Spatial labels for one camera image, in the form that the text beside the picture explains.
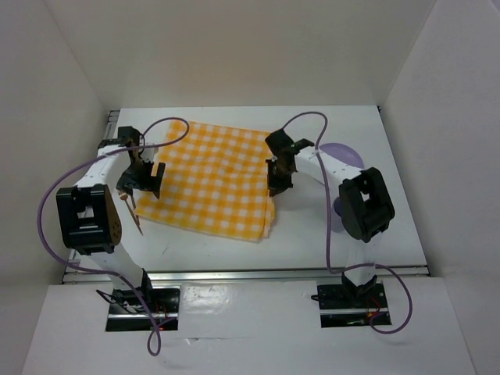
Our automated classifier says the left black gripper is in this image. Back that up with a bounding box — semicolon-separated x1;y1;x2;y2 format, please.
116;159;164;198

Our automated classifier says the copper fork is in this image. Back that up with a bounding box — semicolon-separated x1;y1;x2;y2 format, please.
120;193;144;235

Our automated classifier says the yellow white checkered cloth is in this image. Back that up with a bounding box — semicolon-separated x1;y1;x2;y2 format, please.
135;120;275;242

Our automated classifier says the lilac plastic plate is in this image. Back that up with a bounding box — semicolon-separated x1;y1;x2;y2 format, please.
319;142;365;169

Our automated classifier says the lilac plastic cup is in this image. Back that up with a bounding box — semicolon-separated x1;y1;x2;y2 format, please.
330;197;344;233

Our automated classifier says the copper spoon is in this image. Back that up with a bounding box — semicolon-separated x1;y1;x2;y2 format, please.
118;192;137;223

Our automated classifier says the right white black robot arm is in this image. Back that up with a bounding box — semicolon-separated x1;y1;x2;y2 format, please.
265;129;395;306

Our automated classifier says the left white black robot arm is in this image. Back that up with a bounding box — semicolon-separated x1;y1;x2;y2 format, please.
55;127;165;312

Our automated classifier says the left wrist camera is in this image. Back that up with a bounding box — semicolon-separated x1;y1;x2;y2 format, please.
138;145;159;164

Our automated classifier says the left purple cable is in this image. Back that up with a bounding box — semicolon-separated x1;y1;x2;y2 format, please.
36;117;191;359

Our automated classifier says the purple cable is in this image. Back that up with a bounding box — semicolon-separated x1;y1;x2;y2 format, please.
281;112;413;335
36;117;191;359

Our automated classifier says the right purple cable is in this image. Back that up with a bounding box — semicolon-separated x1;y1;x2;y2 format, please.
281;112;413;335

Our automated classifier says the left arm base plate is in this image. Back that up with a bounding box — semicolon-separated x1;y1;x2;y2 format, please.
96;286;180;332

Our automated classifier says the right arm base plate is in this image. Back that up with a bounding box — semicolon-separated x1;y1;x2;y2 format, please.
310;283;391;328

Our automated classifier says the front aluminium rail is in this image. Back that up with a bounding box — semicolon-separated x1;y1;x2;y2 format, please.
62;266;430;284

